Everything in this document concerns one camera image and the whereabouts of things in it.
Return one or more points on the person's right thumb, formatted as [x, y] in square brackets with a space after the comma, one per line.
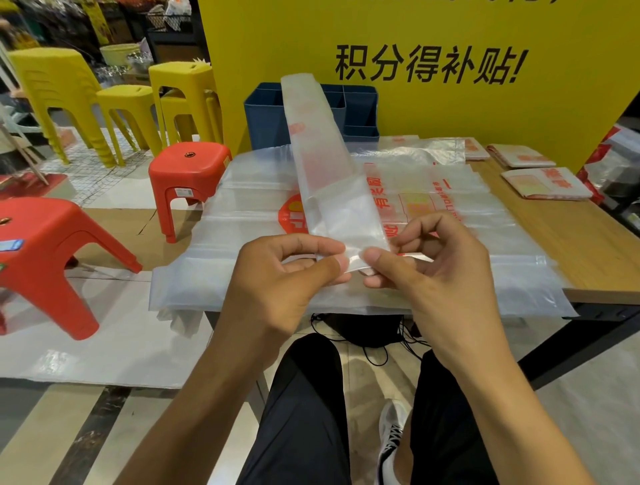
[387, 264]

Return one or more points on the blue plastic organiser box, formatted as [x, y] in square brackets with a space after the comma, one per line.
[265, 117]

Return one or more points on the person's right forearm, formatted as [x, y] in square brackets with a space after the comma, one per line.
[505, 419]

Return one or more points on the yellow sign board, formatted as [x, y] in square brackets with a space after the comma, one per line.
[450, 110]

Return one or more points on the person's left hand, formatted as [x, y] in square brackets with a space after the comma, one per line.
[265, 290]

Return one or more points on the large red plastic stool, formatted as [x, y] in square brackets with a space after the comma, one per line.
[45, 260]

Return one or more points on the pale yellow plastic basin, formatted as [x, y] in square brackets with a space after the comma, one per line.
[119, 54]

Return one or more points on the folded printed plastic bag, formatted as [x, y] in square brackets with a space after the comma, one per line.
[520, 156]
[474, 149]
[547, 184]

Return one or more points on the yellow plastic stool with slot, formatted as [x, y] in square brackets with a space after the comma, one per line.
[182, 80]

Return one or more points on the white metal rack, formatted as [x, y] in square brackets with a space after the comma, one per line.
[17, 130]

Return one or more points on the small red plastic stool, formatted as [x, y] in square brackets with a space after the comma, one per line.
[187, 172]

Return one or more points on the low yellow plastic stool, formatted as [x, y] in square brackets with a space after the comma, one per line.
[127, 107]

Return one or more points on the black trousers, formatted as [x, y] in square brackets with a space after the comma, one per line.
[300, 424]

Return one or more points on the white and black shoe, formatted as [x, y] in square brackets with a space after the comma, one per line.
[391, 439]

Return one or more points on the person's left forearm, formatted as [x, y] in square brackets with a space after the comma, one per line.
[200, 409]

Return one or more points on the pile of flat plastic bags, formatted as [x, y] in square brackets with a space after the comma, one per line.
[240, 230]

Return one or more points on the stack of tall yellow stools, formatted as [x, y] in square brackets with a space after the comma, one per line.
[50, 85]

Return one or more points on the person's left thumb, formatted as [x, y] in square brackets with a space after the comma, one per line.
[325, 272]

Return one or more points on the red and white packets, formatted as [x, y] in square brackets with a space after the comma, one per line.
[607, 165]

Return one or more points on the black table frame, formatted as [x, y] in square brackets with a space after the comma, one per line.
[575, 335]

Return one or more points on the person's right hand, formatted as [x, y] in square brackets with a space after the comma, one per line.
[445, 290]

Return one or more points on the clear plastic bag strip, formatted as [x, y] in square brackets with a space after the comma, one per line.
[325, 175]

